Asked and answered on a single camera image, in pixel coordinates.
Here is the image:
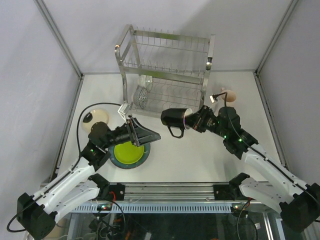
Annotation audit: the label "lime green plate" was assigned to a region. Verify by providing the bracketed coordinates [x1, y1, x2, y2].
[114, 142, 145, 165]

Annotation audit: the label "aluminium frame post left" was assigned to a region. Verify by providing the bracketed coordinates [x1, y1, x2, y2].
[33, 0, 83, 80]

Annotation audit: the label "dark blue patterned bowl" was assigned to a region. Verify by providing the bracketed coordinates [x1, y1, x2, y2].
[132, 86, 148, 109]

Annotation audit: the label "black mug cream inside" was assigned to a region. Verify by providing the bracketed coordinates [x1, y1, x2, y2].
[160, 108, 193, 139]

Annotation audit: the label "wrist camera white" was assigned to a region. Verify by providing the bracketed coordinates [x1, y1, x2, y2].
[117, 102, 131, 120]
[209, 94, 218, 104]

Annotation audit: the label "aluminium frame post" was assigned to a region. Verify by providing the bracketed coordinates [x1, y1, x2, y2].
[33, 0, 83, 80]
[255, 0, 300, 75]

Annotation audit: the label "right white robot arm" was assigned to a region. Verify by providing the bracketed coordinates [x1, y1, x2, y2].
[183, 105, 320, 233]

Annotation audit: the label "pink ceramic mug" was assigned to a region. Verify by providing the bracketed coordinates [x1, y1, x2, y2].
[220, 87, 237, 106]

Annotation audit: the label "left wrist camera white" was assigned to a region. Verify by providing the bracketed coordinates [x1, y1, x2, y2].
[117, 102, 131, 120]

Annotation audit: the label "perforated cable tray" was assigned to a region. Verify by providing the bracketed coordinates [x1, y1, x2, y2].
[71, 202, 235, 214]

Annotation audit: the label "aluminium frame post right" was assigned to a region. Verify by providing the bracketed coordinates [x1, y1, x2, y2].
[255, 0, 300, 75]

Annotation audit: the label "blue glazed ceramic plate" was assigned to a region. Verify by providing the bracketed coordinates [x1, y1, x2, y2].
[108, 144, 151, 170]

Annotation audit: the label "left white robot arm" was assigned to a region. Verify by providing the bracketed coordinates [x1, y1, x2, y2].
[16, 117, 161, 240]

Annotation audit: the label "cream plate with floral print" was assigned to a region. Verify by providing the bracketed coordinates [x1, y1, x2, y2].
[81, 108, 110, 134]

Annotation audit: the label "stainless steel dish rack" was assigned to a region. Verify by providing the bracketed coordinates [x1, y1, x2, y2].
[114, 24, 216, 117]

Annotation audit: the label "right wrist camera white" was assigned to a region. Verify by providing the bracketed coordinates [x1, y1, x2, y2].
[209, 94, 218, 104]

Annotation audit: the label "aluminium front rail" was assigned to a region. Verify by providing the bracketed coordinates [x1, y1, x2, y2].
[39, 181, 276, 204]

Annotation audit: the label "teal patterned white bowl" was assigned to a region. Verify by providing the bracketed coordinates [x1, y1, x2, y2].
[137, 74, 153, 92]

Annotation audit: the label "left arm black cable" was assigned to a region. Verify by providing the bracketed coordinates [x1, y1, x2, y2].
[76, 102, 123, 161]

